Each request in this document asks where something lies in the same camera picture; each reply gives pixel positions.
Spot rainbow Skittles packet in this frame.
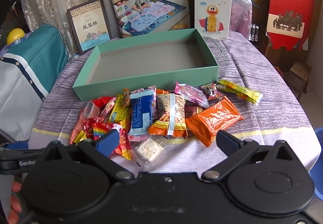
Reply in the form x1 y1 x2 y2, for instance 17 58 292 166
92 122 133 161

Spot orange foil snack packet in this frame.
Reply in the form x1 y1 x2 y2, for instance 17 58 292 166
186 96 244 147

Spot red orange long packet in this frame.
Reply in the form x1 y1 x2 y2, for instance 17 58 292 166
69 109 86 145

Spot red cartoon girl packet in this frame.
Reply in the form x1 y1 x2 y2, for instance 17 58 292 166
100 97 117 117

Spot yellow snack packet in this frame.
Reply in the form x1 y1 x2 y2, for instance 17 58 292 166
109 94 131 123

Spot jelly cup white lid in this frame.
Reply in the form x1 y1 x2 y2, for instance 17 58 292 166
83 101 101 119

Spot clear bag white candy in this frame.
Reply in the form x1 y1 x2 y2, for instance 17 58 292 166
130 135 167 170

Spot yellow green candy bar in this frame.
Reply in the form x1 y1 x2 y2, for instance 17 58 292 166
216 80 263 105

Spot floral candy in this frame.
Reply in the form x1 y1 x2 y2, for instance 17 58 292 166
200 82 223 101

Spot blue wafer snack packet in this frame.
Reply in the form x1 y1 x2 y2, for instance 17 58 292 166
128 94 157 142

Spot orange striped cracker packet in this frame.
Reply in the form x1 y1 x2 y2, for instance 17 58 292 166
148 93 187 138

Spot pink translucent candy bag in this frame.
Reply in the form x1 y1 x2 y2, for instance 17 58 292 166
175 82 209 109

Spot dark red gold packet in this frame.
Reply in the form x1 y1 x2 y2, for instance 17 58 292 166
185 102 204 118

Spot pink patterned white packet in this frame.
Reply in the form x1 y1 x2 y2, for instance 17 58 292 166
130 86 157 99

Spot person's left hand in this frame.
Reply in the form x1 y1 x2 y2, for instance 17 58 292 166
7 181 22 224

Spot blue plastic bin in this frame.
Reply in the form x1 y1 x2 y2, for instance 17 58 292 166
309 127 323 201

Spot teal and white cushion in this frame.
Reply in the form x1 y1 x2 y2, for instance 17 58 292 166
1 25 68 142

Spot wooden stool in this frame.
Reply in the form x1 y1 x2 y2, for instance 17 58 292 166
285 62 311 101

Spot mint green cardboard box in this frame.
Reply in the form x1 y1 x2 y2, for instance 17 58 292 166
73 29 219 101

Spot brown pineapple cake box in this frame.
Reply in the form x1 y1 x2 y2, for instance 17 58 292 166
67 0 110 54

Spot yellow cap bottle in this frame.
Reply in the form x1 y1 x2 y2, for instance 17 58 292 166
7 28 25 45

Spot water doodle mat box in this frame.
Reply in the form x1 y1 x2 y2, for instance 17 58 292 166
111 0 191 38

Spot white roly-poly duck box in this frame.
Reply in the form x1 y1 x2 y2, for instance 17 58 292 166
194 0 232 39

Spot red gift box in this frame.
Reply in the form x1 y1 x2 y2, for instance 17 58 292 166
266 0 315 51

